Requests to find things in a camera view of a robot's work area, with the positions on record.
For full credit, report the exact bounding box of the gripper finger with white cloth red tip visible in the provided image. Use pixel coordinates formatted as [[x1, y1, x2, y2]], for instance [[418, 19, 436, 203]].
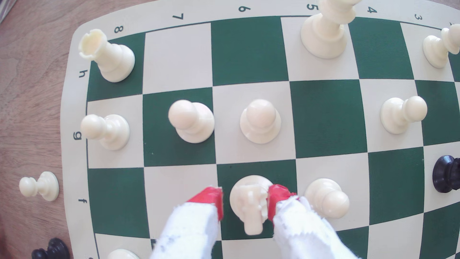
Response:
[[149, 186, 224, 259], [268, 184, 360, 259]]

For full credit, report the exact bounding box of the white knight chess piece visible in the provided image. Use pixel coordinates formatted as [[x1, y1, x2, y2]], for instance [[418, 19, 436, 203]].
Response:
[[229, 175, 274, 236]]

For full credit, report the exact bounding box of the white rook chess piece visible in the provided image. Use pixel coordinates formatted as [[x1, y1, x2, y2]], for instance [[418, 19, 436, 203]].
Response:
[[78, 29, 136, 83]]

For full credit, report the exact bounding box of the green and cream chess mat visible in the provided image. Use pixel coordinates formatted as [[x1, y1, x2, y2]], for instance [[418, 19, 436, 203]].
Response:
[[60, 0, 460, 259]]

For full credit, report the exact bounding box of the white queen chess piece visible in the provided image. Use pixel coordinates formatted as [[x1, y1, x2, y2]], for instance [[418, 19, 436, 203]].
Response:
[[107, 249, 140, 259]]

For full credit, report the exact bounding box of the white pawn chess piece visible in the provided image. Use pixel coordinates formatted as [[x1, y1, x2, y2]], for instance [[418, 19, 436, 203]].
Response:
[[304, 178, 350, 219], [380, 96, 428, 135], [168, 100, 215, 144], [240, 99, 282, 144], [19, 171, 59, 202], [80, 114, 131, 151]]

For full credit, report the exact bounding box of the black pawn chess piece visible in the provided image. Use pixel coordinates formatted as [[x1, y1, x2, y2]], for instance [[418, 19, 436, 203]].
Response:
[[31, 238, 70, 259]]

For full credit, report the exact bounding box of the black knight chess piece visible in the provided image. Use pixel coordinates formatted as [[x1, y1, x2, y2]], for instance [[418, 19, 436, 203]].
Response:
[[432, 155, 460, 193]]

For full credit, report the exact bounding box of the white king chess piece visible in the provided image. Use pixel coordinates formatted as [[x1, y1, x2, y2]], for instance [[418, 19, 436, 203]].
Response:
[[300, 0, 363, 59]]

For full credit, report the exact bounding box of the white bishop chess piece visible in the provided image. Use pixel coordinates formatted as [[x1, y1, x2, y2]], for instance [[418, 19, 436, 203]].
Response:
[[423, 24, 460, 69]]

